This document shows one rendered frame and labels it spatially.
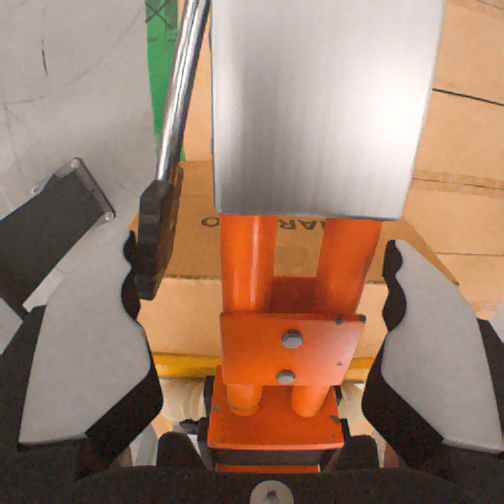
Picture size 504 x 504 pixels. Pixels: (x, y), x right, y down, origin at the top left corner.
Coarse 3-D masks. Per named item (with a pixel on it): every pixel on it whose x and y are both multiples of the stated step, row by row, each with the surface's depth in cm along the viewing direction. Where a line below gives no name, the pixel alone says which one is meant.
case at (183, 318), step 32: (192, 192) 48; (128, 224) 39; (192, 224) 39; (288, 224) 39; (320, 224) 40; (384, 224) 41; (192, 256) 33; (288, 256) 33; (160, 288) 30; (192, 288) 30; (384, 288) 30; (160, 320) 33; (192, 320) 32; (160, 352) 36; (192, 352) 36; (160, 416) 46
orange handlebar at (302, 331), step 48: (240, 240) 10; (336, 240) 11; (240, 288) 12; (288, 288) 14; (336, 288) 12; (240, 336) 13; (288, 336) 12; (336, 336) 13; (240, 384) 15; (288, 384) 15; (336, 384) 15
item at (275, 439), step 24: (216, 384) 19; (216, 408) 18; (264, 408) 18; (288, 408) 18; (336, 408) 18; (216, 432) 16; (240, 432) 17; (264, 432) 17; (288, 432) 17; (312, 432) 17; (336, 432) 16; (216, 456) 20; (240, 456) 20; (264, 456) 20; (288, 456) 20; (312, 456) 20
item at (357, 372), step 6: (354, 360) 35; (360, 360) 35; (366, 360) 35; (372, 360) 35; (354, 366) 35; (360, 366) 35; (366, 366) 35; (348, 372) 35; (354, 372) 35; (360, 372) 35; (366, 372) 35; (348, 378) 35; (354, 378) 35; (360, 378) 35; (366, 378) 35; (360, 384) 35
